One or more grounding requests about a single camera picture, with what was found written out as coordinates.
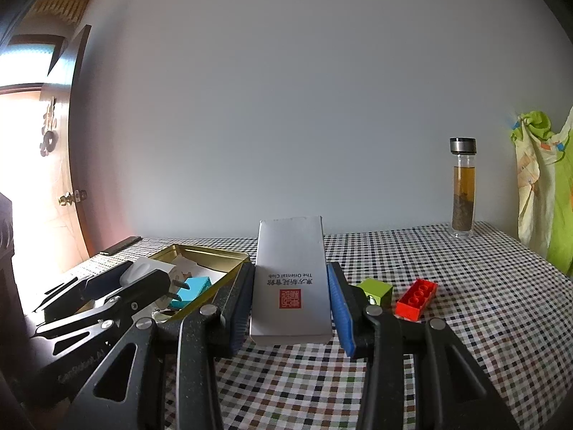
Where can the green printed cloth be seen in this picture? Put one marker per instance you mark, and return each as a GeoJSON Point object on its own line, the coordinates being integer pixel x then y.
{"type": "Point", "coordinates": [559, 188]}

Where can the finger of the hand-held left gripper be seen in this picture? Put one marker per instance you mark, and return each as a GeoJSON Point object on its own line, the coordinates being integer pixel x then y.
{"type": "Point", "coordinates": [100, 284]}
{"type": "Point", "coordinates": [143, 289]}

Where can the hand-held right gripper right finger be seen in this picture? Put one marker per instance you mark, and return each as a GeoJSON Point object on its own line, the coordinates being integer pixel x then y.
{"type": "Point", "coordinates": [340, 309]}

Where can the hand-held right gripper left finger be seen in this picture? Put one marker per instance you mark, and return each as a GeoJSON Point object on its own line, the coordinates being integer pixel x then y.
{"type": "Point", "coordinates": [239, 309]}

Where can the checkered tablecloth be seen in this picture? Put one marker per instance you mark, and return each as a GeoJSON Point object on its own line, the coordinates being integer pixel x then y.
{"type": "Point", "coordinates": [470, 322]}

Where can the gold tin box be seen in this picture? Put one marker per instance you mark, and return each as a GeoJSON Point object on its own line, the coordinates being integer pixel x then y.
{"type": "Point", "coordinates": [210, 255]}

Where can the white power adapter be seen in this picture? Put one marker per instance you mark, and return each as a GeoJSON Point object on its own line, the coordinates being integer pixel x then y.
{"type": "Point", "coordinates": [143, 268]}

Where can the green toy block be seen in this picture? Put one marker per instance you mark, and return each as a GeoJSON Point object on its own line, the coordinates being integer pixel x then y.
{"type": "Point", "coordinates": [376, 287]}

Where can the brown wooden door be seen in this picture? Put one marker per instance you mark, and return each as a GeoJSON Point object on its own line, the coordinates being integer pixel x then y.
{"type": "Point", "coordinates": [74, 143]}

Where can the teal small box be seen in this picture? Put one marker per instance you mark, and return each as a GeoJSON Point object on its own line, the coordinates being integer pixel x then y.
{"type": "Point", "coordinates": [194, 289]}

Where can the white paper liner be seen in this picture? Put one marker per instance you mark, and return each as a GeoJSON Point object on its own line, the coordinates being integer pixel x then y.
{"type": "Point", "coordinates": [197, 268]}

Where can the white box with red label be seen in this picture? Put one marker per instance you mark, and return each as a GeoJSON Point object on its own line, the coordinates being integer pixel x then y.
{"type": "Point", "coordinates": [291, 255]}

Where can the hanging wall ornament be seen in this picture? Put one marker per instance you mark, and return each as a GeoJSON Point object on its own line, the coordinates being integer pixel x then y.
{"type": "Point", "coordinates": [48, 130]}

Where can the yellow fringed curtain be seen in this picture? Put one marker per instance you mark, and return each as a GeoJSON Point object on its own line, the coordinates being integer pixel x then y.
{"type": "Point", "coordinates": [60, 6]}

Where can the red toy block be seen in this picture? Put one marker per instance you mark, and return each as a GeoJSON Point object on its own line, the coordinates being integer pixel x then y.
{"type": "Point", "coordinates": [414, 302]}

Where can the glass tea bottle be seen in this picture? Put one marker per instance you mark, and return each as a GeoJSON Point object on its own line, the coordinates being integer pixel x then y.
{"type": "Point", "coordinates": [463, 188]}

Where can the dark wooden furniture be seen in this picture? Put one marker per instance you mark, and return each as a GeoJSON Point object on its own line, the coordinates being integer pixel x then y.
{"type": "Point", "coordinates": [11, 277]}

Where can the black flat slab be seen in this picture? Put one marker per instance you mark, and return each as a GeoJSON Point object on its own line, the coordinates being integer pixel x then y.
{"type": "Point", "coordinates": [121, 245]}

